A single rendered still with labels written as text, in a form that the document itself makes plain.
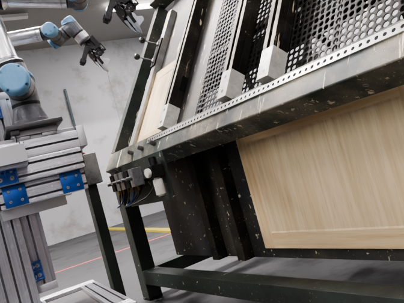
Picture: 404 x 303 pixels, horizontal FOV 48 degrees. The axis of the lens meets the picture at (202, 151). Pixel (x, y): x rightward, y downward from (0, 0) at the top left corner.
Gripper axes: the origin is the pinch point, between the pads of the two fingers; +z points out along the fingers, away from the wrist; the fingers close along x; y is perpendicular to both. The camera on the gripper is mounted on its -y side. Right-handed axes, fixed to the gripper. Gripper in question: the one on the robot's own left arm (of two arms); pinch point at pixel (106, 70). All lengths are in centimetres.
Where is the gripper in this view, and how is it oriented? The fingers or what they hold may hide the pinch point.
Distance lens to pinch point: 266.8
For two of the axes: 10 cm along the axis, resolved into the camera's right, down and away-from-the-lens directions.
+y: 6.5, -6.5, 3.9
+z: 6.4, 7.5, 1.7
